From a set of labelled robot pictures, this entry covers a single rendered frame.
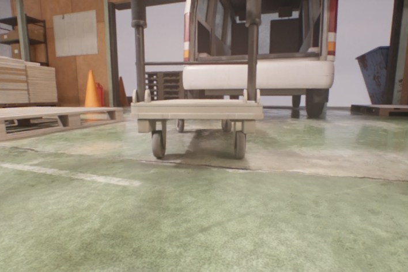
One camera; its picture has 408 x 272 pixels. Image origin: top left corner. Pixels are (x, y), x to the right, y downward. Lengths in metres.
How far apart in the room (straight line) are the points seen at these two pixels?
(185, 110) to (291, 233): 0.41
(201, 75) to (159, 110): 1.78
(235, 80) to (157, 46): 4.96
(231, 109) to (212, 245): 0.39
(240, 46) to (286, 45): 0.78
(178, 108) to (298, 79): 1.77
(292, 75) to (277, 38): 2.12
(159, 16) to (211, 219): 6.97
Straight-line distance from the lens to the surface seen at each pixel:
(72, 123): 1.83
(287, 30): 4.41
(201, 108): 0.66
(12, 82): 4.61
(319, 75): 2.36
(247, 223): 0.44
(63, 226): 0.49
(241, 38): 4.44
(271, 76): 2.31
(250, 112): 0.67
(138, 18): 0.72
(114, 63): 5.51
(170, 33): 6.99
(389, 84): 4.69
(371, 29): 6.64
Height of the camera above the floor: 0.22
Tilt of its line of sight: 10 degrees down
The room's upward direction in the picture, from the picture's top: straight up
